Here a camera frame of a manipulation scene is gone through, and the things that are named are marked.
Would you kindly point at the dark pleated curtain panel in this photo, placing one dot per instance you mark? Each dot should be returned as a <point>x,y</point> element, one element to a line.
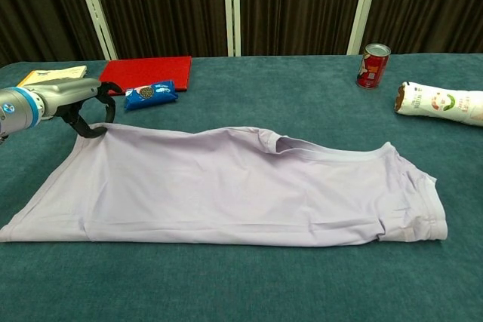
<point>430,5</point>
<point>298,5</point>
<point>162,5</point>
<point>37,5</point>

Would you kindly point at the white snack tube package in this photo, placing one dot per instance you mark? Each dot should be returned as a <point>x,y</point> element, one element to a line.
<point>434,103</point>

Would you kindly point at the red flat board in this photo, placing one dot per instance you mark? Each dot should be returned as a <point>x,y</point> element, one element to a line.
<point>151,71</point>

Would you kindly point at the yellow-spined paper notebook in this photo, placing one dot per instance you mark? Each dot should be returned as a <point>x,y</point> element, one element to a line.
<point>64,72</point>

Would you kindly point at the red tin can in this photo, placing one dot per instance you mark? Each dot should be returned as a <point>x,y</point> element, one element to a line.
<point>371,69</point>

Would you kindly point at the blue cookie packet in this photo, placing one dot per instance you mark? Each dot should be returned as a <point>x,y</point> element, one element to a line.
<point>151,95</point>

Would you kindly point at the teal felt table cover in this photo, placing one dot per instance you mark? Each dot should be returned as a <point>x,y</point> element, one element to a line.
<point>283,103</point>

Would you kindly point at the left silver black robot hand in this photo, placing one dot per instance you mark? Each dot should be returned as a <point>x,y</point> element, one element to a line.
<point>68,92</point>

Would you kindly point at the lavender t-shirt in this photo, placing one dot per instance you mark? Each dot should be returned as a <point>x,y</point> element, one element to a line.
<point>226,194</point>

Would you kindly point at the white screen frame post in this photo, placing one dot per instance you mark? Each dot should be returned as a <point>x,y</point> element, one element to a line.
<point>364,9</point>
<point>231,9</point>
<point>94,9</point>

